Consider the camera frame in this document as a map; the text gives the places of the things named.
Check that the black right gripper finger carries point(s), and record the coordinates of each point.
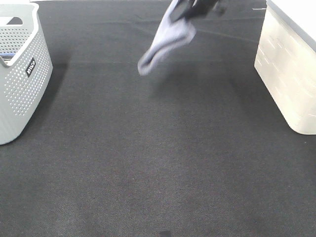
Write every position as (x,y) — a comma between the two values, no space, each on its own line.
(180,8)

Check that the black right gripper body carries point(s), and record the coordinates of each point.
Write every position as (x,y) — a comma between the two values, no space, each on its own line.
(200,8)

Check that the lavender towel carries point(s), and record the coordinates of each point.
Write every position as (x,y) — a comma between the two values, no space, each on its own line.
(169,36)

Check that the white plastic bin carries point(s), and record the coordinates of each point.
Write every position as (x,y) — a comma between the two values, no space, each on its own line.
(286,60)

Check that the black table mat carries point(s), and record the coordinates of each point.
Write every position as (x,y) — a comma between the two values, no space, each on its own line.
(197,148)

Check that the grey perforated plastic basket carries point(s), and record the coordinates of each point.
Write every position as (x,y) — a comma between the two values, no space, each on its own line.
(24,78)

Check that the blue cloth in basket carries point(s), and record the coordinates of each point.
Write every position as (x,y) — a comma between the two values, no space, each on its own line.
(7,56)

